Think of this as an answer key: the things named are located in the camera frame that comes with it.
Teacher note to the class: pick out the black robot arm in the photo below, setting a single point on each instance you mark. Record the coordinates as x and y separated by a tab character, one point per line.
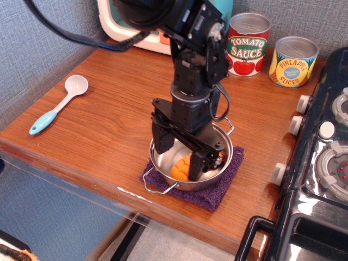
197	40

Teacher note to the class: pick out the black toy stove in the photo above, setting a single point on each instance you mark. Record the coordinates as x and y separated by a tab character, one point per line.
311	223

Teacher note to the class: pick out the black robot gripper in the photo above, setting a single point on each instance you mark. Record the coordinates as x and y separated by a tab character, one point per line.
189	119

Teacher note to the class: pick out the white stove knob top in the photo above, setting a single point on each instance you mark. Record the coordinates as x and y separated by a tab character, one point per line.
302	104

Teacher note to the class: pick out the white round stove button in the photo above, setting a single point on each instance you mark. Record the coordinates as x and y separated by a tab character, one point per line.
326	130

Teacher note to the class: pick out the stainless steel pot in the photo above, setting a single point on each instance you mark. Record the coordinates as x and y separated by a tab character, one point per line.
163	163

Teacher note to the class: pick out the white stove knob bottom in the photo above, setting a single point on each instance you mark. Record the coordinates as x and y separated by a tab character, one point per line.
278	173

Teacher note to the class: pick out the orange plush toy fish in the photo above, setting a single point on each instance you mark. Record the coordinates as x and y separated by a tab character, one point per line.
180	170

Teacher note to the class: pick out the white stove knob middle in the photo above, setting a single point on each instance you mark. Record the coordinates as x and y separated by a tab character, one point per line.
295	125

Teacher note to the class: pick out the white stove knob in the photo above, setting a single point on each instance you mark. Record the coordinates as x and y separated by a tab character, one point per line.
302	104
295	125
278	173

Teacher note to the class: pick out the black oven door handle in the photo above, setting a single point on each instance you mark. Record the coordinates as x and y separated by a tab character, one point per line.
256	223

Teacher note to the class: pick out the grey stove burner back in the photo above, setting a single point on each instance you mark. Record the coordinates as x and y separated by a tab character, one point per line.
337	108

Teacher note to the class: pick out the tomato sauce can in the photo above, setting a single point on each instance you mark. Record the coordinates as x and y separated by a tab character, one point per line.
247	42

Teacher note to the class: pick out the purple knitted cloth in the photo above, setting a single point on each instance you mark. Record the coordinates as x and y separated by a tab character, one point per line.
210	197

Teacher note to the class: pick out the grey stove burner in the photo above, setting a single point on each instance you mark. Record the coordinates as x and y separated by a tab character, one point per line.
331	169
337	108

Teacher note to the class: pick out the grey stove burner front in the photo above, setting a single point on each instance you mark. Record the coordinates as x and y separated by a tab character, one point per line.
331	169

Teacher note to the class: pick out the orange plush item at corner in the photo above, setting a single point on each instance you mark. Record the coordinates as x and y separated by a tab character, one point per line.
26	256

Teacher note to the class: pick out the pineapple slices can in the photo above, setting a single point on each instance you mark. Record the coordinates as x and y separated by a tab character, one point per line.
293	61

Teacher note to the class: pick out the white ladle with teal handle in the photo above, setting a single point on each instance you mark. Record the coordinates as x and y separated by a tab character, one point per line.
75	85

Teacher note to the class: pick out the teal and pink toy microwave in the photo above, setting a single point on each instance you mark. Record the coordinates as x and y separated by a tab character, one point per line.
117	29

